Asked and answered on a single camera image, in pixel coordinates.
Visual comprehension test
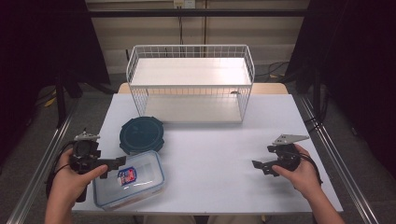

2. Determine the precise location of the person's left hand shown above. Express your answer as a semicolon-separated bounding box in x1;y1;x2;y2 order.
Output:
49;147;109;206

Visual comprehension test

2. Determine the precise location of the person's right hand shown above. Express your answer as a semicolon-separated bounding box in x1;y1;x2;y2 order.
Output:
272;144;323;201

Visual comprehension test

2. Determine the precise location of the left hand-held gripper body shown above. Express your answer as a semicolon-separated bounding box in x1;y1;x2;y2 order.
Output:
68;130;102;203

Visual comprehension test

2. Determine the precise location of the black floor cable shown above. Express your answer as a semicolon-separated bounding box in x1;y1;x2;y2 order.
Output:
254;61;291;79

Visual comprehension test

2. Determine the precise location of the black curtain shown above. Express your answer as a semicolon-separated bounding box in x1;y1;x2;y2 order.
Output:
284;0;396;175
0;0;110;166

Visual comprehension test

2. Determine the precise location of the white wall outlet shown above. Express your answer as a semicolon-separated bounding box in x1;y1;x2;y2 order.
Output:
173;0;197;9

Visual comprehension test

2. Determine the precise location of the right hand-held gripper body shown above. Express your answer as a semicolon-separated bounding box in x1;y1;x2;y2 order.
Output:
266;133;310;172

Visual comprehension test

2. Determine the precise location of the black metal stand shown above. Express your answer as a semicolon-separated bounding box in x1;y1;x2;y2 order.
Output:
312;66;322;120
54;69;83;127

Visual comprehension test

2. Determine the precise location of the clear rectangular food container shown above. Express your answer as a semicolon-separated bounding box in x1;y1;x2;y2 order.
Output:
92;149;167;212

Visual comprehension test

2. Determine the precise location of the black horizontal bar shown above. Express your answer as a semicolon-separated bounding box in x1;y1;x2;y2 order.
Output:
88;8;310;19

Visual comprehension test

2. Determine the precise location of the thin brown wall cable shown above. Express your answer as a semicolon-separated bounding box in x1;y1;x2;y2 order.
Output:
203;0;207;47

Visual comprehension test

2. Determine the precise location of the aluminium rail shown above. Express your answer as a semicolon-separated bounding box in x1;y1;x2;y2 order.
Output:
6;98;80;224
298;95;380;224

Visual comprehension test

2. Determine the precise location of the yellow floor tape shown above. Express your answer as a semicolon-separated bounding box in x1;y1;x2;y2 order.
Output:
43;89;58;108

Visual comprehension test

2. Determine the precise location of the dark teal container lid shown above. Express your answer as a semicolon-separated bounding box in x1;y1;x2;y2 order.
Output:
119;116;165;156

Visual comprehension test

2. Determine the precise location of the thin black wall cable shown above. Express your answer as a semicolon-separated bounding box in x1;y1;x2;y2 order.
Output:
177;7;184;47

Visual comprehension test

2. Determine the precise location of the white wire two-tier rack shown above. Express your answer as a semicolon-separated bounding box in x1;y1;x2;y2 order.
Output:
125;44;257;125

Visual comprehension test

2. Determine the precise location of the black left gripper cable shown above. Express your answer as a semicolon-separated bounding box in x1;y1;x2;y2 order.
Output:
45;140;77;199

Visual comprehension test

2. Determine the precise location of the wooden table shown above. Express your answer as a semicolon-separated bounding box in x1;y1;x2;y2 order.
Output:
117;81;290;95

